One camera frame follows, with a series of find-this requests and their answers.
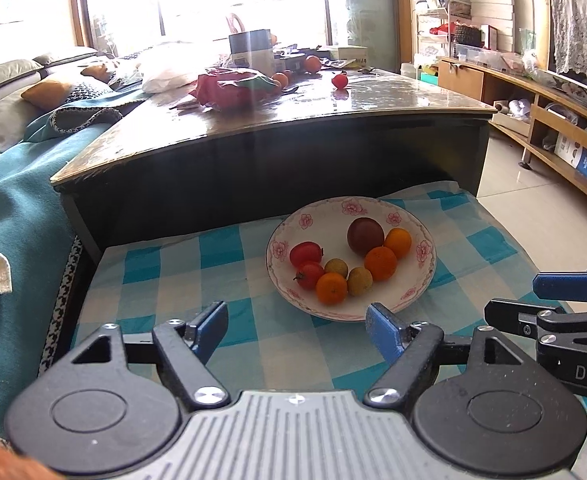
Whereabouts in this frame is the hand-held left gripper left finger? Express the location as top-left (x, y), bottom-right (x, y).
top-left (71, 301), bottom-right (230, 409)

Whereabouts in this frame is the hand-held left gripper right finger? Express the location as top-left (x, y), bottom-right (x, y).
top-left (365, 302), bottom-right (524, 409)

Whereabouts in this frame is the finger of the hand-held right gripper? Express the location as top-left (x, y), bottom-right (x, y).
top-left (484, 298), bottom-right (587, 349)
top-left (532, 262), bottom-right (587, 304)

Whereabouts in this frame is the large wrinkled orange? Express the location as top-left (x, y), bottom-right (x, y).
top-left (364, 246), bottom-right (398, 282)

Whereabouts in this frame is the white plate with pink flowers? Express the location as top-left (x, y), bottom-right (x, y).
top-left (266, 196), bottom-right (437, 322)

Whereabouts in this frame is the blue checked cloth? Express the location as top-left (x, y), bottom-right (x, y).
top-left (36, 178), bottom-right (587, 480)

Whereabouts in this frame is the dark purple round fruit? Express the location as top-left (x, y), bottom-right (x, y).
top-left (347, 216), bottom-right (387, 256)

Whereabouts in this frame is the blue and white carton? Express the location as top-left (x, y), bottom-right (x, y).
top-left (555, 132), bottom-right (587, 182)

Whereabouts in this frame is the dark coffee table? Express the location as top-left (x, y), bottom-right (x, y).
top-left (50, 67), bottom-right (498, 266)

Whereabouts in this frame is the wooden cabinet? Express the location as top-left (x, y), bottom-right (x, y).
top-left (437, 55), bottom-right (587, 187)

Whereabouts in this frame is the teal sofa cover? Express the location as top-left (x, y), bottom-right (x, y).
top-left (0, 105), bottom-right (124, 441)

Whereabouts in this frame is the red plastic bag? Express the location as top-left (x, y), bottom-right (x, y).
top-left (196, 67), bottom-right (284, 111)

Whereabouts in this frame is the white plastic bag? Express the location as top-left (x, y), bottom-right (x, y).
top-left (141, 45), bottom-right (224, 93)

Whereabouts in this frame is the dark woven basket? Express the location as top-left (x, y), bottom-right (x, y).
top-left (452, 25), bottom-right (483, 47)

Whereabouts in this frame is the grey box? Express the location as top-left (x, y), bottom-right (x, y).
top-left (228, 30), bottom-right (274, 73)

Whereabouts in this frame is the yellow cushion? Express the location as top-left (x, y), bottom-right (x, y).
top-left (21, 72), bottom-right (82, 111)

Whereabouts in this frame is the white wire rack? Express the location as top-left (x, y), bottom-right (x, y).
top-left (413, 4), bottom-right (474, 61)

